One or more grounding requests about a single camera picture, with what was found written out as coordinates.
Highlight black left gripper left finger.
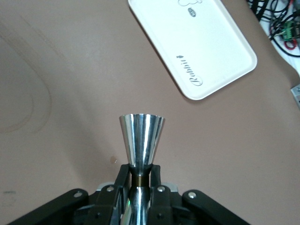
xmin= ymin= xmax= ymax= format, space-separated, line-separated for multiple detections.
xmin=90 ymin=164 xmax=132 ymax=225

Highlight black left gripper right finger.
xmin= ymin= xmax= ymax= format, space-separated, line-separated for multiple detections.
xmin=149 ymin=164 xmax=174 ymax=225

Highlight silver metal jigger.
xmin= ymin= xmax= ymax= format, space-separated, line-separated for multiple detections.
xmin=119 ymin=113 xmax=166 ymax=225

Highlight brown table cover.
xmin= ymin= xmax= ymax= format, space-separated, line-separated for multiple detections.
xmin=0 ymin=0 xmax=300 ymax=225

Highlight cream rabbit print tray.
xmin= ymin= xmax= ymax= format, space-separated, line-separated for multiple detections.
xmin=127 ymin=0 xmax=258 ymax=101

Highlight green circuit board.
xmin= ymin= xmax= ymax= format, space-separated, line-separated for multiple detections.
xmin=282 ymin=20 xmax=297 ymax=41

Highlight grey metal edge bracket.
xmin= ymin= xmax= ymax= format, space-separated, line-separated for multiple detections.
xmin=290 ymin=83 xmax=300 ymax=106

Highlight black cable bundle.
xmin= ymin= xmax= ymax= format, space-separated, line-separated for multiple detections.
xmin=246 ymin=0 xmax=300 ymax=57

